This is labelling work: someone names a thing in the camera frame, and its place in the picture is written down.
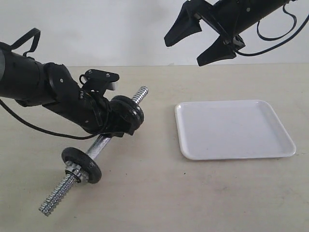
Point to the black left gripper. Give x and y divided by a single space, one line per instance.
112 118

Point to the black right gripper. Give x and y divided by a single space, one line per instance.
229 18

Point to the black weight plate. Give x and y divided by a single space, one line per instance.
82 159
135 110
124 116

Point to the chrome dumbbell bar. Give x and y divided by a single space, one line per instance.
63 187

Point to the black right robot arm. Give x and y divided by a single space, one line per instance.
261 9

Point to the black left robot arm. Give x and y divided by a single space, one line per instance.
50 85

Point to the chrome star collar nut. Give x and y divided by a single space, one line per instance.
76 171

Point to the white plastic tray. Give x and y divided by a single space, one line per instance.
232 129

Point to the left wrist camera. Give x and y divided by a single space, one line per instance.
99 81

